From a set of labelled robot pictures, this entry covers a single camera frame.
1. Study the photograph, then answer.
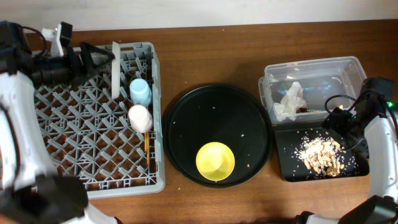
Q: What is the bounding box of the round black tray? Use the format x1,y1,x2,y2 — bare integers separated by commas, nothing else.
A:
162,85,274,189

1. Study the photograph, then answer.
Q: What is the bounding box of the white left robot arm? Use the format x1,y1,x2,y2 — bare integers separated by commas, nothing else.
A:
1,21,118,223

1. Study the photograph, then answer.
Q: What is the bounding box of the rectangular black tray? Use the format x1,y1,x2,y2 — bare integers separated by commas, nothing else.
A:
274,121,369,182

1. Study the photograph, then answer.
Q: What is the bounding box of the white tissue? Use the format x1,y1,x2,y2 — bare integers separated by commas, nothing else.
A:
274,82,307,122

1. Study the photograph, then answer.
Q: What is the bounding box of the wooden chopstick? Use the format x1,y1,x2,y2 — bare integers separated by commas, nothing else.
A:
145,131,150,167

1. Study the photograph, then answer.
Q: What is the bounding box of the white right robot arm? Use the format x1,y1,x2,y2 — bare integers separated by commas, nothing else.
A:
293,77,397,223

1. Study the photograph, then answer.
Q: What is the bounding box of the pile of peanut shells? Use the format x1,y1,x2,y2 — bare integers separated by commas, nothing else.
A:
299,138,345,177

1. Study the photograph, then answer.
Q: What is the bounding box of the grey dishwasher rack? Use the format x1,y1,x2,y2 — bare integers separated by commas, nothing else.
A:
34,42,165,199

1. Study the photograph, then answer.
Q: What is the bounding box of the gold brown snack wrapper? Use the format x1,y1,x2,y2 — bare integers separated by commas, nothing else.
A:
296,108,322,113

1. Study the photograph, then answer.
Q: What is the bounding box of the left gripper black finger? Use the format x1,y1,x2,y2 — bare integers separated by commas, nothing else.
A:
73,63,111,88
80,42,115,70

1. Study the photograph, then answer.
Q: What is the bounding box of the clear plastic storage bin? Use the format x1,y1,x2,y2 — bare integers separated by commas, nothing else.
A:
259,57,367,126

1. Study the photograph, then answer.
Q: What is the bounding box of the pile of rice grains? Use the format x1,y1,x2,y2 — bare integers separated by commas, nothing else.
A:
294,131,358,179

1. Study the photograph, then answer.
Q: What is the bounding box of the yellow bowl with food scraps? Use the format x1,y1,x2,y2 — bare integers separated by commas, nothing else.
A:
195,142,235,182

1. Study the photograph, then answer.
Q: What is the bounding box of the white round plate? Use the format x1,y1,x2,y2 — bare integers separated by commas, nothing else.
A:
111,42,121,100

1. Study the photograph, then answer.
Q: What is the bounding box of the pink plastic cup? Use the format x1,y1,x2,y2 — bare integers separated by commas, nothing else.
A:
128,105,153,133

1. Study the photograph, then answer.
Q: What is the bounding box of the light blue plastic cup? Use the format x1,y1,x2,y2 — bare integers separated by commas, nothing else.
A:
129,78,152,107

